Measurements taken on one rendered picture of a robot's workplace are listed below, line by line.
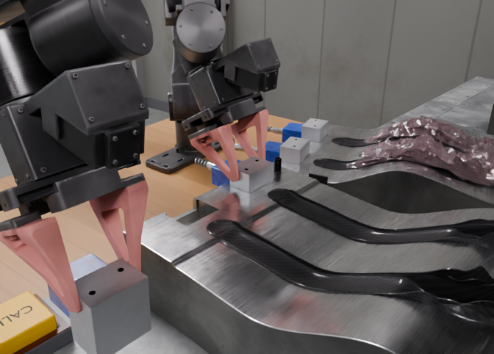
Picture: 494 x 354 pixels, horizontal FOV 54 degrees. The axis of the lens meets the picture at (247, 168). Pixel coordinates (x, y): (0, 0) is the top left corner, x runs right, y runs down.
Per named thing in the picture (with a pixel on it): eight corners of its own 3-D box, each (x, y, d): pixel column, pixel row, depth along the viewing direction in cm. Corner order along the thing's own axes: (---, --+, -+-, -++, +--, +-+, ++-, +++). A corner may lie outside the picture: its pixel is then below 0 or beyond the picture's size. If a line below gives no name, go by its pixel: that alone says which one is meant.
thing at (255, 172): (184, 181, 72) (181, 148, 70) (209, 170, 76) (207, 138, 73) (249, 211, 64) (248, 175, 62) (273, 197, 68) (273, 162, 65)
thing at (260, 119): (288, 158, 66) (262, 94, 66) (253, 175, 62) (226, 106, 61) (256, 168, 71) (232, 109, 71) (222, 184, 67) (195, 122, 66)
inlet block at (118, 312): (17, 285, 44) (6, 234, 41) (67, 261, 47) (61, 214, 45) (98, 365, 36) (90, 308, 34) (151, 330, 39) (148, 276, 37)
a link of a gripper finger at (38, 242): (154, 281, 36) (110, 164, 35) (66, 332, 31) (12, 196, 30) (112, 280, 41) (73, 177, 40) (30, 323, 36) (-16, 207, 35)
